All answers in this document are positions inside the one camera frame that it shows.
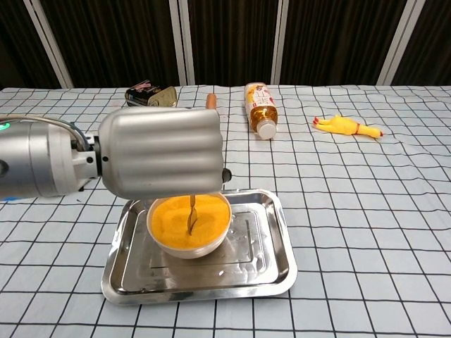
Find yellow rubber chicken toy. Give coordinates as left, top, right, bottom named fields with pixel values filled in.
left=312, top=114, right=384, bottom=139

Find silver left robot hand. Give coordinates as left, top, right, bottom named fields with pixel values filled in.
left=97, top=107, right=233, bottom=201

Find amber tea bottle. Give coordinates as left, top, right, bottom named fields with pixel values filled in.
left=244, top=82, right=279, bottom=141

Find rectangular steel tray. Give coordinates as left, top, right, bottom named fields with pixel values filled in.
left=101, top=188, right=299, bottom=306

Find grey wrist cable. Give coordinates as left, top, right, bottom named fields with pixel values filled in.
left=0, top=114, right=91, bottom=151

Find black luncheon meat can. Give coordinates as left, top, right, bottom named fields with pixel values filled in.
left=125, top=80, right=178, bottom=108

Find orange disc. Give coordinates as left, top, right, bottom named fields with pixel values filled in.
left=151, top=193, right=230, bottom=249

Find metal spoon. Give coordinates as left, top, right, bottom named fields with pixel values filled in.
left=186, top=194, right=197, bottom=236

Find dark folding partition screen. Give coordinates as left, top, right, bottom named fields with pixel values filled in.
left=0, top=0, right=451, bottom=89

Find white grid-patterned tablecloth table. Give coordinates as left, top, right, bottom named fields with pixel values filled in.
left=0, top=84, right=451, bottom=338

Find beige bowl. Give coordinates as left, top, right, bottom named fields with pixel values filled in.
left=146, top=192, right=233, bottom=261

